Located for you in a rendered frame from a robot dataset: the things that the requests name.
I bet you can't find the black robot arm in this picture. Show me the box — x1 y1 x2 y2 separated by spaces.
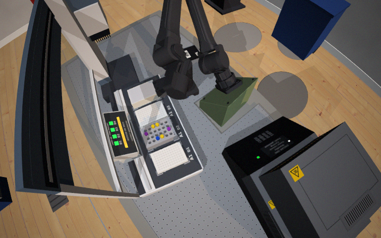
152 0 243 100

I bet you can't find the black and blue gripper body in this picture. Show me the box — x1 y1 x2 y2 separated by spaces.
184 76 199 99

